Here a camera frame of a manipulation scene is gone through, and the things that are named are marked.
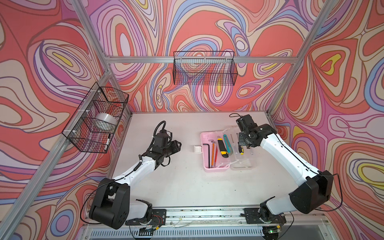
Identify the pink plastic tool box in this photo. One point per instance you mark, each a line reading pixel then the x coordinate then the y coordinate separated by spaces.
pixel 235 161

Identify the back wall wire basket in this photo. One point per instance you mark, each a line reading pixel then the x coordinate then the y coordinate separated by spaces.
pixel 207 68

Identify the left wall wire basket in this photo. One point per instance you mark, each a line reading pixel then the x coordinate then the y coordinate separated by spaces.
pixel 87 133

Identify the wall wire basket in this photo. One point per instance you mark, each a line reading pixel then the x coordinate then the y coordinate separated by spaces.
pixel 207 68
pixel 87 133

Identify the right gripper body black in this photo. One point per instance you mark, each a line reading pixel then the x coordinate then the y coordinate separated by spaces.
pixel 243 139

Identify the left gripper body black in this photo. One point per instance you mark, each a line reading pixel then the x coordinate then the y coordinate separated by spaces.
pixel 169 149

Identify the aluminium front rail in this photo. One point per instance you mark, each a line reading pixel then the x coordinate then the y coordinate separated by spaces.
pixel 232 216

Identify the teal utility knife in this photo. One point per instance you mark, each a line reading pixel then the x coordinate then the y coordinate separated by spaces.
pixel 228 145

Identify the silver tape roll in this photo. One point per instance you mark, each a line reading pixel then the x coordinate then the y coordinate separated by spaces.
pixel 106 118

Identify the marker pen in basket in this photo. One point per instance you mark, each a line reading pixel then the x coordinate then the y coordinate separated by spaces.
pixel 107 142

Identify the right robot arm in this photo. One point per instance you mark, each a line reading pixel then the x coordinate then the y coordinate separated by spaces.
pixel 314 186

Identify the black yellow screwdriver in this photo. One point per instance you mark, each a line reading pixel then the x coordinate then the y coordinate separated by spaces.
pixel 241 150

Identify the black yellow box cutter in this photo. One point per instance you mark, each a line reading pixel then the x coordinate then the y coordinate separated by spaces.
pixel 222 148

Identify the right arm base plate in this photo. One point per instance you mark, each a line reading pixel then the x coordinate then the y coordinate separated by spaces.
pixel 261 216

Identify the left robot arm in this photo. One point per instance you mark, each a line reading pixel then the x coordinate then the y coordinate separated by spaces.
pixel 112 205

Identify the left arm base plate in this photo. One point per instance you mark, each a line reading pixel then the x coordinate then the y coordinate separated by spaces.
pixel 153 218

